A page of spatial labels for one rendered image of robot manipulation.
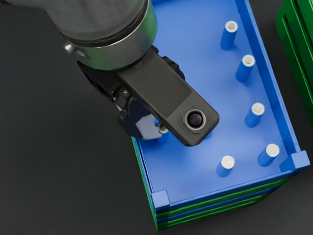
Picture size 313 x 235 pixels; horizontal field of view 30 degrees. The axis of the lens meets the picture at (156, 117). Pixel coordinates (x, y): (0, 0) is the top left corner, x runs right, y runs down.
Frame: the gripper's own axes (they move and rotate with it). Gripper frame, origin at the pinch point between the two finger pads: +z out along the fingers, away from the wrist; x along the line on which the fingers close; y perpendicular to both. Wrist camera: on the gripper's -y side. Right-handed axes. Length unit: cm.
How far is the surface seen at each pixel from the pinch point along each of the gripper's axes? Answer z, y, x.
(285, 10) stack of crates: 27.7, 12.7, -38.1
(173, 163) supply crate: 7.0, -1.2, 1.6
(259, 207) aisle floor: 41.9, -6.1, -8.5
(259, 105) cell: 1.7, -6.3, -10.7
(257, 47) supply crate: 3.1, 0.4, -17.7
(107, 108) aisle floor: 32.9, 27.1, -1.9
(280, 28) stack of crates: 34, 13, -38
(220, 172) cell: 5.9, -7.4, -1.5
